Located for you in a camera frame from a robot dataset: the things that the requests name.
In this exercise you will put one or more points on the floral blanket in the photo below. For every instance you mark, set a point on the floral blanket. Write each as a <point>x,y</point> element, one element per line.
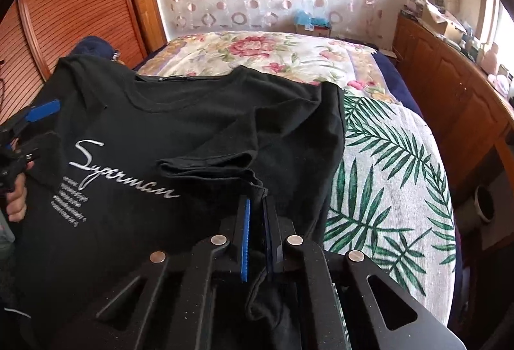
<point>261,52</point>

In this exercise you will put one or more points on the navy blue bed cover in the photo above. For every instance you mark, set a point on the navy blue bed cover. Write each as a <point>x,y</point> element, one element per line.
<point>397,81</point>

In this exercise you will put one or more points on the wooden louvred wardrobe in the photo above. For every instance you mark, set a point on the wooden louvred wardrobe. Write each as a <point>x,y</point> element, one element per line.
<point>80,0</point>

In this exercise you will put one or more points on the navy blue pillow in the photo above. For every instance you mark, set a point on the navy blue pillow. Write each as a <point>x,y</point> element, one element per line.
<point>94,46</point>

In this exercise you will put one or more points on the pink plush toy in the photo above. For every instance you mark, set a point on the pink plush toy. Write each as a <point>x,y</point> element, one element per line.
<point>490,60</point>

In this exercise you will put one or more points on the cardboard box with blue items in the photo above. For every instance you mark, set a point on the cardboard box with blue items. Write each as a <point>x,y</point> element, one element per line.
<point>311,22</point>

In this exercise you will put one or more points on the open cardboard box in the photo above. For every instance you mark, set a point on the open cardboard box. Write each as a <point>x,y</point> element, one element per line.
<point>441,22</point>

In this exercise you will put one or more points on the wooden sideboard cabinet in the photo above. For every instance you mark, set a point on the wooden sideboard cabinet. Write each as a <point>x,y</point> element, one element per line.
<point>453,93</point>

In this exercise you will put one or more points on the round dark pot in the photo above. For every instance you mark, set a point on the round dark pot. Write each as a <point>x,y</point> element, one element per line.
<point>482,205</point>

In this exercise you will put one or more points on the person's left hand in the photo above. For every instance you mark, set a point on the person's left hand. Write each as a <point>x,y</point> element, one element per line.
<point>17,199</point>

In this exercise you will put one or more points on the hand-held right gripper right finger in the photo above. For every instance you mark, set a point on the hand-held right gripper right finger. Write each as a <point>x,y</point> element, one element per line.
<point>268,241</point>

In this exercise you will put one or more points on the green leaf print blanket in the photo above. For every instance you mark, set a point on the green leaf print blanket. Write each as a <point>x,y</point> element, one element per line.
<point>385,181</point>

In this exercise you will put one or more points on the black printed t-shirt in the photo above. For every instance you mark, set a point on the black printed t-shirt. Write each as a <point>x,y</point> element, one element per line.
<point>200,125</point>

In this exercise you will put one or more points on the white pink soft toy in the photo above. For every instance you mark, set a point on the white pink soft toy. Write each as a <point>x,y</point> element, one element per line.
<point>500,83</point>

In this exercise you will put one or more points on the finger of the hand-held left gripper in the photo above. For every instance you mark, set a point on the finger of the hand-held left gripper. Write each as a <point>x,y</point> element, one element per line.
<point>38,147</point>
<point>44,111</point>

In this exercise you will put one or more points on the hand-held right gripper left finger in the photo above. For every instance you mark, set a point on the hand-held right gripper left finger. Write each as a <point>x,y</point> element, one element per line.
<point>243,241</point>

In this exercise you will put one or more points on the pile of papers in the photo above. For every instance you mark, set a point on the pile of papers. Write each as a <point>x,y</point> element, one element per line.
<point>413,6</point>

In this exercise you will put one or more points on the window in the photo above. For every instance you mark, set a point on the window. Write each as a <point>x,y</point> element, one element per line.
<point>498,20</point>

